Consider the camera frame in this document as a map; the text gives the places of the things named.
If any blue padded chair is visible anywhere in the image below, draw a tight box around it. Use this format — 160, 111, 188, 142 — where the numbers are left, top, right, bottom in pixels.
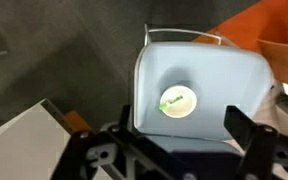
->
132, 23, 275, 180

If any green marker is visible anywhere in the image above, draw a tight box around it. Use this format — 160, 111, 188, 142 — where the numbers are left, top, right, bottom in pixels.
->
158, 95, 184, 111

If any orange floor mat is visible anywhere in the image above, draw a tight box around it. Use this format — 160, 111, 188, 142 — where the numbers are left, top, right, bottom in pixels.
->
193, 0, 288, 53

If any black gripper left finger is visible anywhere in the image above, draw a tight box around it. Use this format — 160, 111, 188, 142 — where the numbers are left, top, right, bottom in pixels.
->
50, 104, 173, 180

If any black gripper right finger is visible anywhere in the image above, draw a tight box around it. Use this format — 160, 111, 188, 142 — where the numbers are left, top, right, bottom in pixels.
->
223, 104, 288, 180

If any white flat panel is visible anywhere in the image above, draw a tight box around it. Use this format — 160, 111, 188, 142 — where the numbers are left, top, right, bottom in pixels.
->
0, 98, 72, 180

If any white bowl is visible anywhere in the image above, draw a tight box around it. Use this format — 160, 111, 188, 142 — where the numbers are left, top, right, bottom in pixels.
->
159, 85, 198, 119

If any wooden stool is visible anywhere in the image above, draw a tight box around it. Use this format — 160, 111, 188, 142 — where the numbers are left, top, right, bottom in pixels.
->
257, 37, 288, 90

